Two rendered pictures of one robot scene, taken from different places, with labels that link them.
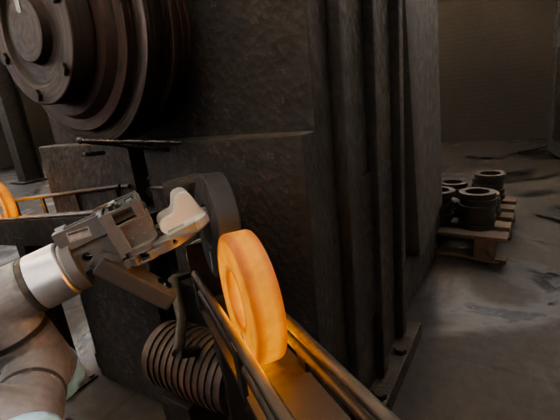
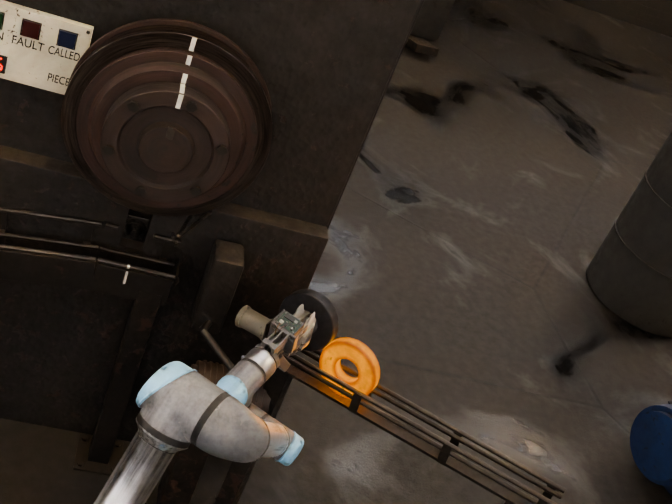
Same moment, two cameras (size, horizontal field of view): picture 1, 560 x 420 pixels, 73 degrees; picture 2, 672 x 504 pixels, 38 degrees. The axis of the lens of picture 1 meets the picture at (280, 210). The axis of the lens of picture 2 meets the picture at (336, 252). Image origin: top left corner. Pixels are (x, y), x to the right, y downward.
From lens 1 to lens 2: 215 cm
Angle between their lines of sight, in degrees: 49
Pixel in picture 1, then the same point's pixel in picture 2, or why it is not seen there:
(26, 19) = (174, 146)
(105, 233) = (286, 342)
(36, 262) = (267, 364)
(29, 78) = (130, 171)
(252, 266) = (374, 363)
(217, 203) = (333, 320)
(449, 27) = not seen: outside the picture
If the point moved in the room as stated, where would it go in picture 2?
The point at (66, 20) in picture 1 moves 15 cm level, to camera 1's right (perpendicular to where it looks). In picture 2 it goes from (222, 166) to (275, 161)
